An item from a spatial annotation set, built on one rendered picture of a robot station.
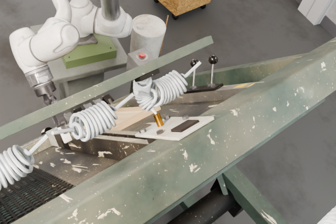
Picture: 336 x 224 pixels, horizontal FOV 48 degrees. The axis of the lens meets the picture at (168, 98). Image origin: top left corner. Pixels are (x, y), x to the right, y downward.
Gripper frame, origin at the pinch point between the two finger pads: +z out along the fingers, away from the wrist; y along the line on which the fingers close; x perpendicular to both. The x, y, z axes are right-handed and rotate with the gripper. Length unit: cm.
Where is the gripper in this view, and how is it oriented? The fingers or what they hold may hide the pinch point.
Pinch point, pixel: (64, 133)
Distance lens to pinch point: 149.2
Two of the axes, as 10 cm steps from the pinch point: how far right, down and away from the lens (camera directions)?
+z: 3.6, 9.2, 1.7
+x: 7.7, -3.9, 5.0
